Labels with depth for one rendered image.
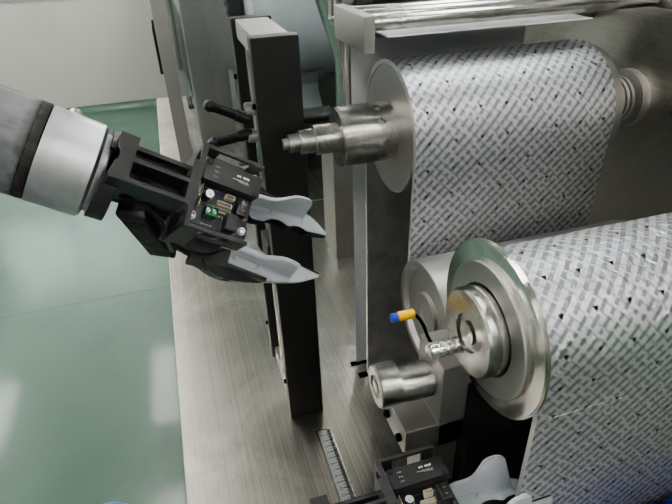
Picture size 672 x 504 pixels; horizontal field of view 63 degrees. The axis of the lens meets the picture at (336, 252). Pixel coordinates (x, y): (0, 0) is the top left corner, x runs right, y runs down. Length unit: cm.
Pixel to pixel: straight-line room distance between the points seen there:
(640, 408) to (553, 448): 8
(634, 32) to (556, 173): 21
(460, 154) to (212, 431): 54
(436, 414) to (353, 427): 32
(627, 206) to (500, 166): 24
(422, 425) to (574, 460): 13
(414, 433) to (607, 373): 18
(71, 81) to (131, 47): 66
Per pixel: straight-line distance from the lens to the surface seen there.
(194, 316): 108
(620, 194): 81
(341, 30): 63
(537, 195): 66
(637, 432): 56
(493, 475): 53
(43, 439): 229
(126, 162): 42
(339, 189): 112
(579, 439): 51
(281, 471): 80
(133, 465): 207
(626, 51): 80
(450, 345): 46
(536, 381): 42
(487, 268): 43
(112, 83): 596
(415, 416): 54
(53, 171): 43
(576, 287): 43
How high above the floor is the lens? 154
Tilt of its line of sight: 31 degrees down
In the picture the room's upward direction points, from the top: 2 degrees counter-clockwise
